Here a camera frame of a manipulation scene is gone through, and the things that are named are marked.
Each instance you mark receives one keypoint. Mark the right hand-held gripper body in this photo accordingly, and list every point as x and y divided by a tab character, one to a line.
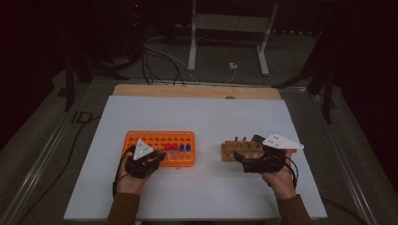
266	164

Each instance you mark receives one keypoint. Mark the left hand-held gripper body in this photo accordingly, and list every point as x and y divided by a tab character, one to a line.
142	167

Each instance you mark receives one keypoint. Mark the wooden tube rack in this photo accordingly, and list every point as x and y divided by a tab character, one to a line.
228	150

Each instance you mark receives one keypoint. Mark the blue cap test tube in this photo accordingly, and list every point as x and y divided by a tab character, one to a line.
188	147
181	147

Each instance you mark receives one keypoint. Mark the orange plastic tube rack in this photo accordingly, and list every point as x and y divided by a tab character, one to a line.
175	137

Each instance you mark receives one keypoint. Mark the person's left hand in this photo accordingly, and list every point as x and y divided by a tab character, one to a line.
131	186

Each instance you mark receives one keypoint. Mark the person's right hand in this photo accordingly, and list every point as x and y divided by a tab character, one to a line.
281	184

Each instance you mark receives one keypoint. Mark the round table grommet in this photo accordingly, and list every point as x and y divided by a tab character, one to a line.
230	97

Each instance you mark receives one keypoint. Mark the white table mat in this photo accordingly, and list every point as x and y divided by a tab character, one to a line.
203	118

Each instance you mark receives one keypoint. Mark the white plug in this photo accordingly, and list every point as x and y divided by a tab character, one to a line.
233	66

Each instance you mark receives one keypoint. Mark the black floor stand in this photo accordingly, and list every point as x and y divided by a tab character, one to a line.
69	84
327	93

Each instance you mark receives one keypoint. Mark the white metal stand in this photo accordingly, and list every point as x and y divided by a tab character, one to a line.
230	23

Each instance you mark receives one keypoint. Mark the dark equipment tower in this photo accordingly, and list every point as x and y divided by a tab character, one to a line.
136	28

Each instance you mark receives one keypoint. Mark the aluminium floor rail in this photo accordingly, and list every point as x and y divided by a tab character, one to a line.
40	156
347	156

